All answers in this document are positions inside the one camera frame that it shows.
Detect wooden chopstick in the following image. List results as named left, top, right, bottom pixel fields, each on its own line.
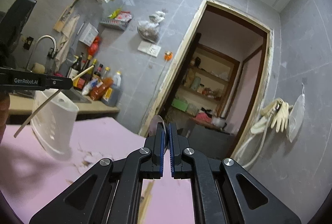
left=13, top=65, right=95, bottom=139

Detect large steel spoon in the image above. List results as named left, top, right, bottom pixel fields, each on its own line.
left=148, top=115, right=167, bottom=137

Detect steel kitchen faucet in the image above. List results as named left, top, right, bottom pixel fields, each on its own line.
left=25, top=34, right=58, bottom=72

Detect person left hand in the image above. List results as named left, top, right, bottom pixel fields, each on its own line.
left=0, top=92, right=10, bottom=142

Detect dark sauce bottle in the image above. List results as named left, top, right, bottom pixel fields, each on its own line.
left=67, top=53, right=84, bottom=79

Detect white plastic utensil holder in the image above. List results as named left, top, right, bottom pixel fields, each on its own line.
left=30, top=92, right=79, bottom=160

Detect wooden cutting board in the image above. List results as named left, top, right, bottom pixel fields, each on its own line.
left=53, top=0, right=79, bottom=32

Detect dark grey cabinet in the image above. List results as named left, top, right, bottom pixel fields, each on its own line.
left=178, top=120, right=235, bottom=160

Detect orange spice bag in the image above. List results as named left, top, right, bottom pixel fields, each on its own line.
left=89, top=76, right=113, bottom=101

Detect hanging beige towel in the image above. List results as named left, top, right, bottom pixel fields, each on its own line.
left=55, top=15, right=80, bottom=71

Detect red plastic bag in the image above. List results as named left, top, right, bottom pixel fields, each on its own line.
left=87, top=36, right=101, bottom=57

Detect pink floral cloth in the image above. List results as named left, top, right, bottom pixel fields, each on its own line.
left=1, top=118, right=194, bottom=223

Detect rubber gloves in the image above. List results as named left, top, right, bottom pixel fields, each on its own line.
left=270, top=100, right=294, bottom=133

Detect hanging plastic bag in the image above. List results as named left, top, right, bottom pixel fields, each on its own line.
left=137, top=11, right=166, bottom=43

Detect white box on wall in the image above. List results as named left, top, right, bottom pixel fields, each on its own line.
left=79, top=23, right=99, bottom=47

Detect grey wall shelf rack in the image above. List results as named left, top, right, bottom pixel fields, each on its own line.
left=100, top=18, right=129, bottom=31

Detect white wall switch socket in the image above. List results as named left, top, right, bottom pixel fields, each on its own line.
left=137, top=41, right=161, bottom=57

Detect orange wall hook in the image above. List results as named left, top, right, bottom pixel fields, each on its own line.
left=164, top=51, right=173, bottom=61

